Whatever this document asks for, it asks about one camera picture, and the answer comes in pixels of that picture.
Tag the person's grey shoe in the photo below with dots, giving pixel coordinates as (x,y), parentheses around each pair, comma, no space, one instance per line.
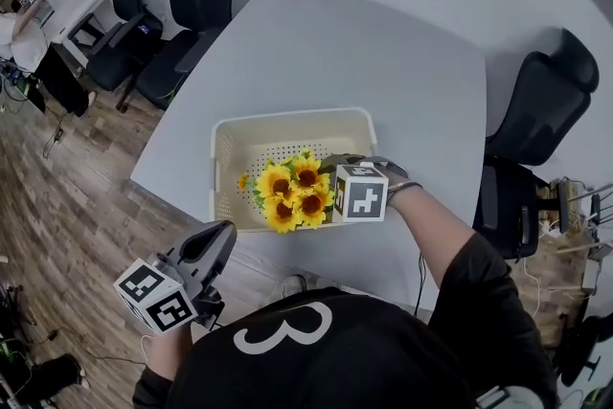
(293,286)

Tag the cream plastic basket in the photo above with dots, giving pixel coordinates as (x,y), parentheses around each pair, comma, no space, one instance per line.
(287,134)

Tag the grey white waist device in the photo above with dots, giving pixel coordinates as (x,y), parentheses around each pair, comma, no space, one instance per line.
(512,397)

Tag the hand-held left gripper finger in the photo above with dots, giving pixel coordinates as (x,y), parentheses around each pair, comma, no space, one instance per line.
(196,234)
(225,254)

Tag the person's black printed shirt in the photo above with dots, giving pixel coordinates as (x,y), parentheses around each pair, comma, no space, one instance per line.
(335,359)

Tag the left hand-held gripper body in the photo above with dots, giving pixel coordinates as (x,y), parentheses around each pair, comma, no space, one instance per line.
(158,297)

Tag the white side desk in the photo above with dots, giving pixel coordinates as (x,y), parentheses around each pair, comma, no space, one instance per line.
(81,14)

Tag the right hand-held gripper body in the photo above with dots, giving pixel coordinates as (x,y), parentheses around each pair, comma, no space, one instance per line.
(364,198)

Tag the person's left forearm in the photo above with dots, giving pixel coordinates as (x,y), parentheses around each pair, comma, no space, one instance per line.
(167,354)

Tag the person's right forearm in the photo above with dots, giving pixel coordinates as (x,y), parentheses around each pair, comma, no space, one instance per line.
(431,234)

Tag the yellow sunflower bouquet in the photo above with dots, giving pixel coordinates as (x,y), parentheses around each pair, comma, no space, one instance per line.
(280,182)

